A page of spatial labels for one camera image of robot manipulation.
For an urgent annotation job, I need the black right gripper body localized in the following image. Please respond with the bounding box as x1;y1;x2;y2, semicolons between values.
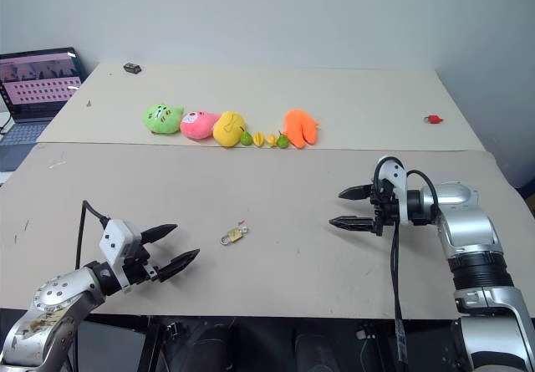
369;179;399;237

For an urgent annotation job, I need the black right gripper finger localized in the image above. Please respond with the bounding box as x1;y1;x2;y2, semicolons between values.
337;184;374;201
329;215;377;234

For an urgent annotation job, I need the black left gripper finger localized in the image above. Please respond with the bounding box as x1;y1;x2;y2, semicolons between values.
139;223;179;247
156;248;201;283

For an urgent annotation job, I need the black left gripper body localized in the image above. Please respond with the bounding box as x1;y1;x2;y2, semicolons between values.
121;242;161;287

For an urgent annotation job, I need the small yellow padlock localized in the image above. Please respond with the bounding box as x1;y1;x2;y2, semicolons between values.
220;227;249;247

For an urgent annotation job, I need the orange plush toy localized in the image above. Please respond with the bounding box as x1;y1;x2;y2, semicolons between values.
283;109;321;150

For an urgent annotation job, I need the pink plush toy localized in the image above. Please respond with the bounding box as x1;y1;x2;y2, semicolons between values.
180;110;222;140

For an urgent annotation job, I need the green plush toy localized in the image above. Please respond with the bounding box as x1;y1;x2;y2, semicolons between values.
143;103;186;135

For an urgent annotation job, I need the yellow plush toy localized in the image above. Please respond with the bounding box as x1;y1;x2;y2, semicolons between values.
212;110;247;148

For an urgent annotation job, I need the open laptop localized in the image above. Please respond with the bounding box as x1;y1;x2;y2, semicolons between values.
0;46;88;174

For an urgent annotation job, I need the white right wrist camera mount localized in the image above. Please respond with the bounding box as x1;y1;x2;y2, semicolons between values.
374;155;410;225

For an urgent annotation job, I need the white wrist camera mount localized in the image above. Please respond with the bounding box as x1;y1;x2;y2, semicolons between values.
98;219;135;294
374;155;410;225

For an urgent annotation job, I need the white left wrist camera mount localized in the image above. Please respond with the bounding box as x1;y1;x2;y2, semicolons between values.
98;219;135;294

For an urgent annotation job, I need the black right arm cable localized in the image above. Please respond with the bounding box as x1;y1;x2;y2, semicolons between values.
371;156;441;372

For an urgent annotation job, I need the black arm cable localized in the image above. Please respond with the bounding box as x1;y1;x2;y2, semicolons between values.
75;199;110;270
371;156;441;372

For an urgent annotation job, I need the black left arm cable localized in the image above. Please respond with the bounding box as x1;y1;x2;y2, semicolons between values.
75;199;110;270

